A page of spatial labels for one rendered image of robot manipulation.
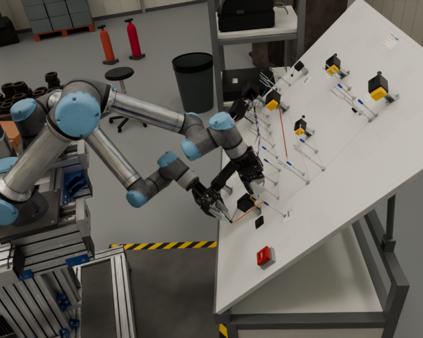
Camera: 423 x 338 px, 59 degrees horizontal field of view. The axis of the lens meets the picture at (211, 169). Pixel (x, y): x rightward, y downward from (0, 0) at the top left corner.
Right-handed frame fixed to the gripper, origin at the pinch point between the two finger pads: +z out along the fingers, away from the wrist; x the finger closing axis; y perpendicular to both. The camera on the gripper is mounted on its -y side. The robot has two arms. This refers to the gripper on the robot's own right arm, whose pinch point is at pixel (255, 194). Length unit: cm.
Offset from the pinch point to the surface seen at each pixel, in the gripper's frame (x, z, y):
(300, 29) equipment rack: 92, -20, 37
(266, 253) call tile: -26.4, 3.3, 1.3
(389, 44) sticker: 30, -21, 62
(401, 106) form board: -4, -17, 54
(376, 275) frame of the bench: -12, 48, 30
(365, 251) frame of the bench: 1, 48, 29
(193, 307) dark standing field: 28, 91, -80
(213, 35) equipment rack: 91, -36, -4
